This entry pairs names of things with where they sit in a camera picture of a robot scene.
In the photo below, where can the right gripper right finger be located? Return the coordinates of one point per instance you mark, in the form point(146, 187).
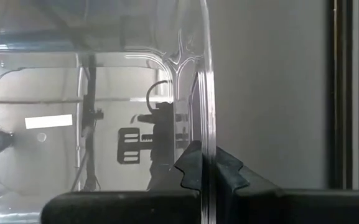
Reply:
point(291, 208)

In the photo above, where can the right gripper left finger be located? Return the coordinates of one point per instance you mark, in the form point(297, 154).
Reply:
point(120, 208)

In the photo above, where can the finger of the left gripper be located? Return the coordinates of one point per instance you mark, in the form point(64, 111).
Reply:
point(182, 144)
point(120, 146)

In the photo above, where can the clear plastic bin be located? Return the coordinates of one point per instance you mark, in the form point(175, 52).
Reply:
point(207, 93)

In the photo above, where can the black aluminium table frame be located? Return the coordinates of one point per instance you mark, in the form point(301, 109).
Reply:
point(344, 93)

